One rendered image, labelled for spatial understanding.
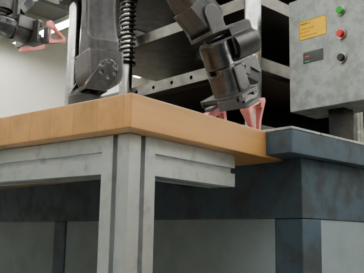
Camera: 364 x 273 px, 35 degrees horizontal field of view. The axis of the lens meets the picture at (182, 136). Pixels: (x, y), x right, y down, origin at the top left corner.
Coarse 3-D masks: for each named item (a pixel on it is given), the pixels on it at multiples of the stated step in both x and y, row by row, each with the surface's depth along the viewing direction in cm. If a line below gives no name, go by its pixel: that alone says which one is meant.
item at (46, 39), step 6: (48, 24) 162; (54, 24) 164; (48, 30) 161; (54, 30) 165; (48, 36) 161; (60, 36) 167; (36, 42) 161; (42, 42) 162; (48, 42) 161; (54, 42) 163; (60, 42) 166
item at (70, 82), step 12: (252, 0) 202; (72, 12) 290; (252, 12) 201; (72, 24) 289; (252, 24) 201; (72, 36) 288; (72, 48) 287; (72, 60) 286; (72, 72) 285; (72, 84) 284; (252, 96) 196; (360, 120) 242; (360, 132) 242
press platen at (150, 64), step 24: (240, 0) 219; (264, 0) 215; (264, 24) 233; (288, 24) 233; (144, 48) 266; (168, 48) 265; (192, 48) 264; (264, 48) 262; (288, 48) 262; (144, 72) 304; (168, 72) 303
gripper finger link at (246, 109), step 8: (224, 104) 113; (232, 104) 112; (240, 104) 112; (248, 104) 110; (256, 104) 112; (264, 104) 115; (248, 112) 110; (256, 112) 115; (248, 120) 112; (256, 120) 115; (256, 128) 115
